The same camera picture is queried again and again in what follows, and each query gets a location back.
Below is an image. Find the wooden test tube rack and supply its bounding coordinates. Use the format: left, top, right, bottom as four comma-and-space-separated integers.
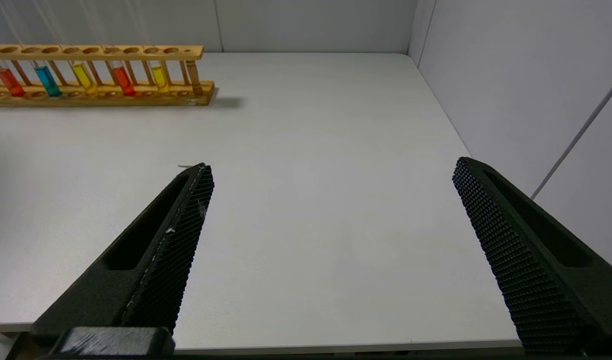
0, 44, 216, 107

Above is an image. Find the blue pigment test tube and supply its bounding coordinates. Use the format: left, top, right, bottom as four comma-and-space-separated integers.
1, 0, 63, 98

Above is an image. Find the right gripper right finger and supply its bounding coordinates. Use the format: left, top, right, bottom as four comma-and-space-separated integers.
452, 156, 612, 355

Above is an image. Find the yellow pigment test tube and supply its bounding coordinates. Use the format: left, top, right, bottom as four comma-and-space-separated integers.
133, 0, 171, 94
43, 0, 99, 96

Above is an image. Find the red pigment test tube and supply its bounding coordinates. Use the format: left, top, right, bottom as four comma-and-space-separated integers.
88, 0, 137, 97
0, 30, 26, 98

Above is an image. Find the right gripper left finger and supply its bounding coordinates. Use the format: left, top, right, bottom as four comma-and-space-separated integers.
30, 162, 216, 335

